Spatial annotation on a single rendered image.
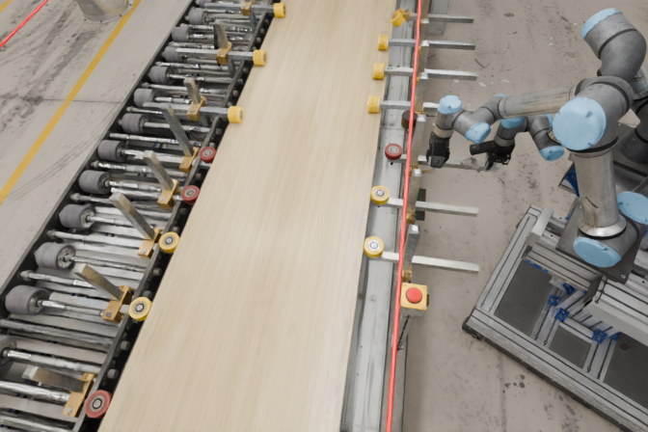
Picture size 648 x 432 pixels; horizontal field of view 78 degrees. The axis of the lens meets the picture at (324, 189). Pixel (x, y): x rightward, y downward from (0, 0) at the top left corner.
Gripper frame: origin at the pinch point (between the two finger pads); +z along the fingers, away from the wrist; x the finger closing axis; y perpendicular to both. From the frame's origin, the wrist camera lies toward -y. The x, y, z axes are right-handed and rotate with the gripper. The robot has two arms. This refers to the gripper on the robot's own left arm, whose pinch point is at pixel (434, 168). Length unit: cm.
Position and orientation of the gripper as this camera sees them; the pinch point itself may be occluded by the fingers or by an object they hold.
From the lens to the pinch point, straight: 170.7
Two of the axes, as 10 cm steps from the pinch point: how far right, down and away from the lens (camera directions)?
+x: -9.8, -1.1, 1.5
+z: 0.6, 5.7, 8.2
